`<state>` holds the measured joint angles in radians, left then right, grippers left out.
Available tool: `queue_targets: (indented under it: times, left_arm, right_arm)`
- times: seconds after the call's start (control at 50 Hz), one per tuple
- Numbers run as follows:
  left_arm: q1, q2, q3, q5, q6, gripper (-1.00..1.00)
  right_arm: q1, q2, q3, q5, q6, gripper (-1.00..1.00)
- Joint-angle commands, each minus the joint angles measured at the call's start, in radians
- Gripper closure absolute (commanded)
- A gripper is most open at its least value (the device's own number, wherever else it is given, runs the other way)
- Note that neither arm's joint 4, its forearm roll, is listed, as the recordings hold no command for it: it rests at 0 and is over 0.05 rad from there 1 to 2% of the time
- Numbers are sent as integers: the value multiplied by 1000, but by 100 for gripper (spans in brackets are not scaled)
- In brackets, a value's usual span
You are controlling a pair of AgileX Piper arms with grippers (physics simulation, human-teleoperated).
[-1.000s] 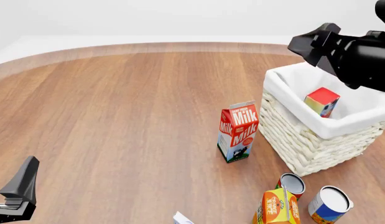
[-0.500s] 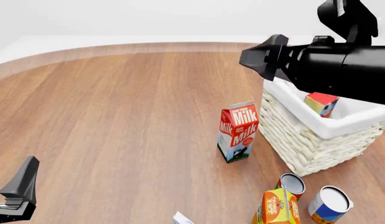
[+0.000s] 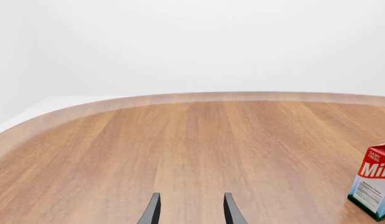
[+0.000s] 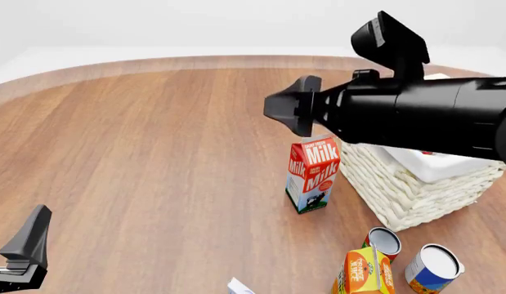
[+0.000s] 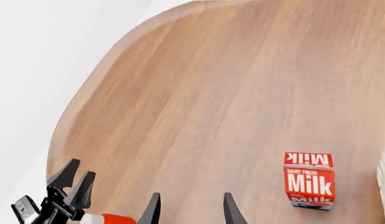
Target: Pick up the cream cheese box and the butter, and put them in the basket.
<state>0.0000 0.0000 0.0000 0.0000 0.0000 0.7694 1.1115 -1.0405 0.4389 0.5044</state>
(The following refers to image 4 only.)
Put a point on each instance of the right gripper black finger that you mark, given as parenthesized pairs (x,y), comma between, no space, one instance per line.
(282,117)
(282,97)

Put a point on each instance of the red green labelled tin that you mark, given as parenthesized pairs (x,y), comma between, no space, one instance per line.
(382,242)

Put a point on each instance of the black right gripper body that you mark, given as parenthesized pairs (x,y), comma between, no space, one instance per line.
(306,107)

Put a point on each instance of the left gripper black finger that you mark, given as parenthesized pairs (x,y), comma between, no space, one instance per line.
(30,239)

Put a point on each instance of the red white milk carton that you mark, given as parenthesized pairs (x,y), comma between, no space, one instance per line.
(314,174)

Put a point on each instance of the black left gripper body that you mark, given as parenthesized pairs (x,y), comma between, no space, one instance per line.
(15,275)

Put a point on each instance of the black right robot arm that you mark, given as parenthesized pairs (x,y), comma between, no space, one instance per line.
(432,116)

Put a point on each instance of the white blue printed box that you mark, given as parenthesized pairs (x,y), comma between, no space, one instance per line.
(238,288)

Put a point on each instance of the blue labelled tin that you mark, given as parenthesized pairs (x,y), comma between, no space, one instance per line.
(432,269)

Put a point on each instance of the orange juice carton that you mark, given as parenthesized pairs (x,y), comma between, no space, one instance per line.
(363,272)

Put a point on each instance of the white woven basket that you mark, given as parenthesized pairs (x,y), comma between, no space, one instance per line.
(412,186)

